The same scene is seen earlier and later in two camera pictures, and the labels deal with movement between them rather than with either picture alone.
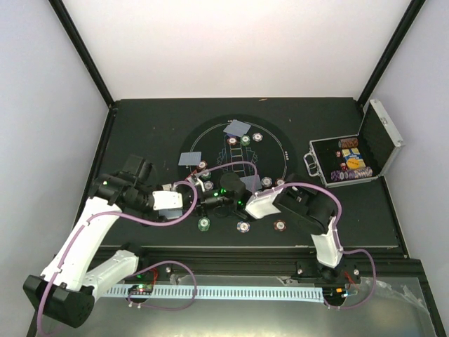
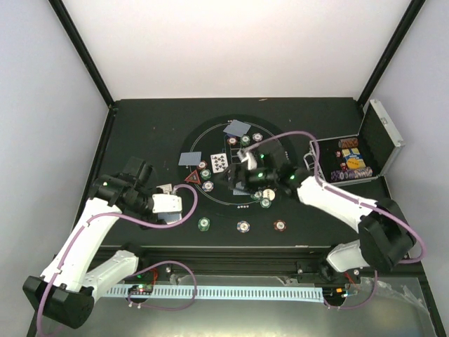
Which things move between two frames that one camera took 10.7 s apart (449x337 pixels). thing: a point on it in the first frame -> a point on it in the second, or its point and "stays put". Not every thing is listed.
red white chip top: x=232 y=140 stays put
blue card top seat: x=237 y=128 stays put
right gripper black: x=201 y=204 -> x=235 y=170
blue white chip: x=208 y=184 stays put
